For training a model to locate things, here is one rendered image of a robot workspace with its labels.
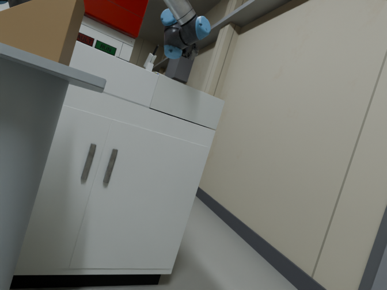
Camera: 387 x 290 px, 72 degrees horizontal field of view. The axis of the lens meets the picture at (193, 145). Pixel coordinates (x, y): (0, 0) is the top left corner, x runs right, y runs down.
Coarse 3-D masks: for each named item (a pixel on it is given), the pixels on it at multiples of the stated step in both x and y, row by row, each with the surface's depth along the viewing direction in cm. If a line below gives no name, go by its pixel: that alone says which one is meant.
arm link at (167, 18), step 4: (168, 8) 111; (164, 12) 110; (168, 12) 110; (164, 16) 110; (168, 16) 109; (172, 16) 109; (164, 20) 109; (168, 20) 109; (172, 20) 109; (176, 20) 110; (164, 24) 111; (168, 24) 110; (172, 24) 110; (176, 24) 111; (164, 28) 113
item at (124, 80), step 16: (80, 48) 94; (80, 64) 95; (96, 64) 97; (112, 64) 100; (128, 64) 103; (112, 80) 101; (128, 80) 104; (144, 80) 107; (128, 96) 105; (144, 96) 108
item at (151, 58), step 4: (148, 56) 135; (152, 56) 134; (156, 56) 136; (148, 60) 136; (152, 60) 136; (144, 64) 138; (148, 64) 134; (152, 64) 135; (148, 68) 134; (152, 68) 135
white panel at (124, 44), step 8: (0, 8) 130; (8, 8) 131; (88, 24) 149; (96, 24) 151; (80, 32) 148; (88, 32) 150; (96, 32) 152; (104, 32) 154; (112, 32) 156; (96, 40) 152; (104, 40) 154; (112, 40) 157; (120, 40) 159; (128, 40) 161; (96, 48) 153; (120, 48) 159; (128, 48) 162; (120, 56) 160; (128, 56) 162
